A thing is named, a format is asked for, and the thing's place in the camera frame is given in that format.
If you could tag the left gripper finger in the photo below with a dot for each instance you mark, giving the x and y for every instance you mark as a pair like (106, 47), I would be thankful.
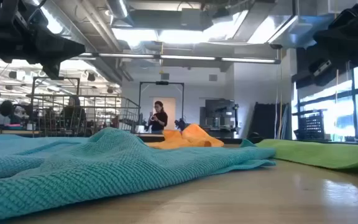
(57, 45)

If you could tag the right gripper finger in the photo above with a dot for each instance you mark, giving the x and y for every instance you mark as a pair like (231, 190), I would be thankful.
(331, 42)

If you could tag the green microfiber towel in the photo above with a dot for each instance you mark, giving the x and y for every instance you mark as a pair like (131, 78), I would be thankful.
(322, 154)

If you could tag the teal microfiber towel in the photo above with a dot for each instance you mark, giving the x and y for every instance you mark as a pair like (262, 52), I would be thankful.
(120, 168)

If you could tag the orange microfiber towel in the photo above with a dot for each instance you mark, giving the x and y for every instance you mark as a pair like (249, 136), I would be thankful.
(194, 135)

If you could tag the small black robot arm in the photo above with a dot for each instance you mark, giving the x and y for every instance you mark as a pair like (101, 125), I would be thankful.
(180, 124)

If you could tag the person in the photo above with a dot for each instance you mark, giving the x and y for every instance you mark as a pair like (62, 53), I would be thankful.
(158, 121)
(6, 109)
(73, 115)

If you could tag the black perforated crate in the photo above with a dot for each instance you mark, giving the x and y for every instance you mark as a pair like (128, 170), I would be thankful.
(311, 127)

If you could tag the black leaning panel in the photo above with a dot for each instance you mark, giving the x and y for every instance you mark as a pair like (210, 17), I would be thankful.
(266, 121)

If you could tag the beige door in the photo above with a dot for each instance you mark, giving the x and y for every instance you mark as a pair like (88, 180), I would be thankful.
(170, 105)

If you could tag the long linear ceiling light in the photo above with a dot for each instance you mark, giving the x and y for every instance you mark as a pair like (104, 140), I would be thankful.
(185, 58)

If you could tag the black equipment rack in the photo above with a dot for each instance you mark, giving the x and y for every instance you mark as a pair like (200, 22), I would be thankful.
(219, 109)

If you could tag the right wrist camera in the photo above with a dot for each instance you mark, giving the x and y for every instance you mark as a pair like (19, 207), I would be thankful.
(322, 68)

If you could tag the rectangular metal duct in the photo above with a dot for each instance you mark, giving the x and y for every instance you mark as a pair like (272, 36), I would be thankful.
(291, 31)

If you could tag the black gantry frame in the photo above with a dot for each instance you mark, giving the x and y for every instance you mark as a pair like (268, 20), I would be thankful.
(162, 83)

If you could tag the grey wall vent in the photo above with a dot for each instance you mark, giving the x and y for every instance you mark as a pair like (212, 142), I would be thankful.
(213, 77)
(165, 76)

